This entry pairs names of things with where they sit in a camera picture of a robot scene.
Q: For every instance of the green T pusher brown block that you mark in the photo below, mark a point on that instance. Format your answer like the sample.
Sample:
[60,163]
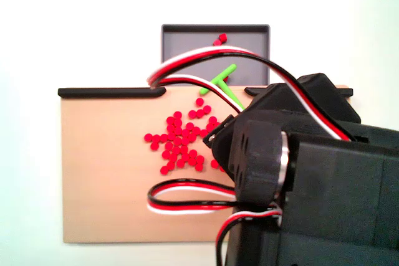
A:
[229,69]

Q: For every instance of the black edge rail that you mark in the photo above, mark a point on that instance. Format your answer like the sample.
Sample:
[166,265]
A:
[252,91]
[109,92]

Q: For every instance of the grey square tray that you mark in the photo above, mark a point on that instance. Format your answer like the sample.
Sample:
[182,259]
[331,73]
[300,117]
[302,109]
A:
[180,40]

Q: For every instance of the beige flat board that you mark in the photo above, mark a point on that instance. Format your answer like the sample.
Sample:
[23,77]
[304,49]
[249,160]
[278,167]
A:
[103,169]

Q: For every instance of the red cylindrical granule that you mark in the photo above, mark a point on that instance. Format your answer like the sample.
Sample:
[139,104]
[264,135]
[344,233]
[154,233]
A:
[193,153]
[185,156]
[199,101]
[186,132]
[177,140]
[178,122]
[196,130]
[170,120]
[176,149]
[192,113]
[148,137]
[222,169]
[177,115]
[206,109]
[210,126]
[199,159]
[199,112]
[226,78]
[178,131]
[214,163]
[166,154]
[173,157]
[191,162]
[213,119]
[171,136]
[185,140]
[203,133]
[192,137]
[216,42]
[184,149]
[222,36]
[156,138]
[168,145]
[189,126]
[170,165]
[164,170]
[180,163]
[163,137]
[170,128]
[199,167]
[154,146]

